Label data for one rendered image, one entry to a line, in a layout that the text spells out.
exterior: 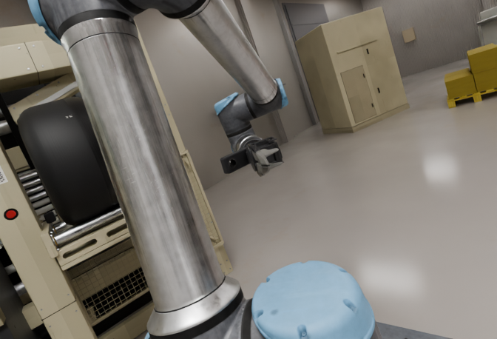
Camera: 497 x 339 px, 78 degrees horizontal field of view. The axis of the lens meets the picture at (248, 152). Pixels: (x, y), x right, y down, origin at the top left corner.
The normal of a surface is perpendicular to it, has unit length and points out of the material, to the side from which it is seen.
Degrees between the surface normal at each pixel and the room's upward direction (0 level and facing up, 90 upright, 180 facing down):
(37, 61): 90
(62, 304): 90
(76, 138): 73
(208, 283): 83
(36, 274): 90
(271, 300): 3
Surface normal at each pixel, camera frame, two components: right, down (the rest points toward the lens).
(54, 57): 0.54, -0.06
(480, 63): -0.55, 0.33
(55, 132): 0.33, -0.47
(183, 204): 0.73, -0.29
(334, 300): -0.31, -0.93
